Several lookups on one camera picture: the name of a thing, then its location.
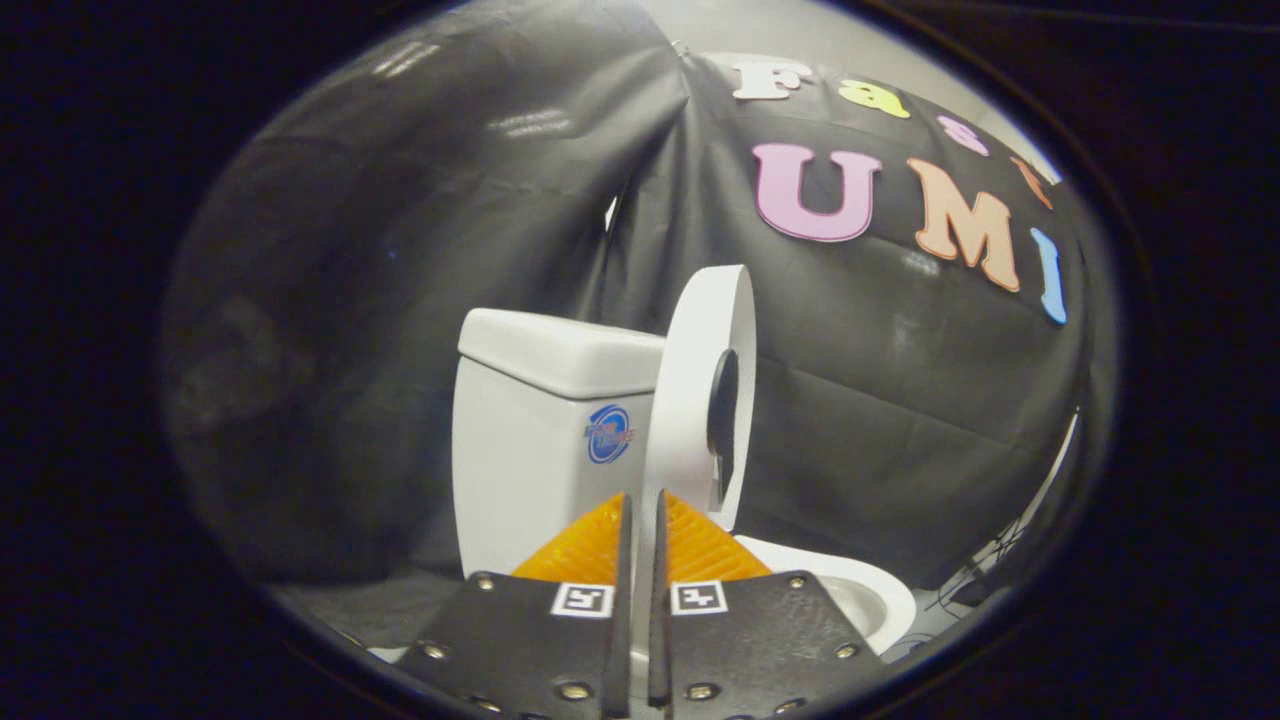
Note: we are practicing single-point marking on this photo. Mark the white ceramic toilet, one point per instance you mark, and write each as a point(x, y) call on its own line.
point(520, 480)

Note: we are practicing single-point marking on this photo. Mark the black backdrop cloth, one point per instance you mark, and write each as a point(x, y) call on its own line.
point(900, 400)

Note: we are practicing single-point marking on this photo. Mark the white toilet lid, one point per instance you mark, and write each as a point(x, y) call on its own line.
point(675, 400)

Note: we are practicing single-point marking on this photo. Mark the white toilet tank cover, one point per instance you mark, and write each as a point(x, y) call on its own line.
point(560, 350)

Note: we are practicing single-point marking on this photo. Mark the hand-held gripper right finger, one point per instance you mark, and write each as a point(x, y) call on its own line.
point(658, 640)

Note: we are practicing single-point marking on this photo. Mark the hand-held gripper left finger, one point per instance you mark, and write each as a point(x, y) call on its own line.
point(622, 640)

